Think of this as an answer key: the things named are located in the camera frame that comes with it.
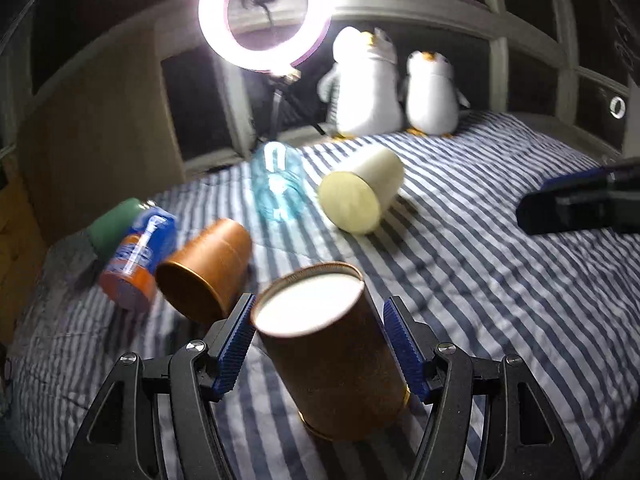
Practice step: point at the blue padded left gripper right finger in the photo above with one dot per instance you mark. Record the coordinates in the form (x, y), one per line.
(523, 437)

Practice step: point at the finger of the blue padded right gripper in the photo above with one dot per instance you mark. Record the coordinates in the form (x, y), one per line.
(606, 197)

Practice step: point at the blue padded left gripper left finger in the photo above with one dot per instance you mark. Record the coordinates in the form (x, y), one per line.
(120, 435)

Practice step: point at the orange paper cup white base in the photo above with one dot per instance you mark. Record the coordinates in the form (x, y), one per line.
(322, 332)

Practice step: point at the orange plastic cup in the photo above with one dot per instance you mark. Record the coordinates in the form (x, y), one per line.
(203, 279)

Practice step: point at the green metal cup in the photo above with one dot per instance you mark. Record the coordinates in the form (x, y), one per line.
(106, 232)

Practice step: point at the cream white cup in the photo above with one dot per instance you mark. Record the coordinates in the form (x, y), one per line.
(355, 194)

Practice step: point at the clear blue plastic cup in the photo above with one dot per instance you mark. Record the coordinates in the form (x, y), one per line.
(278, 178)

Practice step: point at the striped blue white bedsheet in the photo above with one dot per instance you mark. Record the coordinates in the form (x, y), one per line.
(449, 247)

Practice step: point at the orange blue printed can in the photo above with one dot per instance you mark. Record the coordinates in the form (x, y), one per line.
(129, 276)

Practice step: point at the small white penguin plush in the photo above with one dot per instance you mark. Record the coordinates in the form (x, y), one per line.
(433, 100)

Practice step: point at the orange wooden headboard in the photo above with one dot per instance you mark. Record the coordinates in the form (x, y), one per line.
(22, 248)

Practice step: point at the large white penguin plush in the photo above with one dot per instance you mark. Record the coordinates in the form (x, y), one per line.
(361, 88)

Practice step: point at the light wood panel board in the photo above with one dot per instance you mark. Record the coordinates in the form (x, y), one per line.
(103, 135)

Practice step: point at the black ring light tripod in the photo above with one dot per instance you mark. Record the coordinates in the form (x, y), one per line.
(281, 93)

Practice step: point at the bright ring light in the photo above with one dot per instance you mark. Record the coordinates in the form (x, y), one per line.
(213, 17)

